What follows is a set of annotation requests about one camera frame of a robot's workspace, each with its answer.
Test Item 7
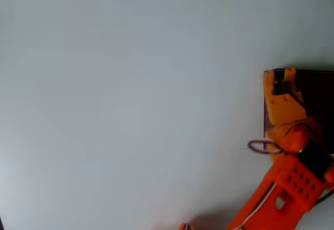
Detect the dark red box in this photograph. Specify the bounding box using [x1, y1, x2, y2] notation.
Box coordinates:
[263, 68, 334, 155]

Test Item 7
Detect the grey looped servo wire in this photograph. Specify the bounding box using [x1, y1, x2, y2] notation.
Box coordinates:
[247, 139, 284, 155]

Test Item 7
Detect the black camera cable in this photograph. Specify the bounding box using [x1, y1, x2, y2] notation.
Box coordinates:
[288, 90, 305, 105]

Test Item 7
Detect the small black camera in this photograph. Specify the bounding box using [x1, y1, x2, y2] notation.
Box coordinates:
[272, 79, 291, 96]

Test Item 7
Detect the white wire along arm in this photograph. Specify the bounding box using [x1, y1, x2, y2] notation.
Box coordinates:
[238, 182, 278, 229]

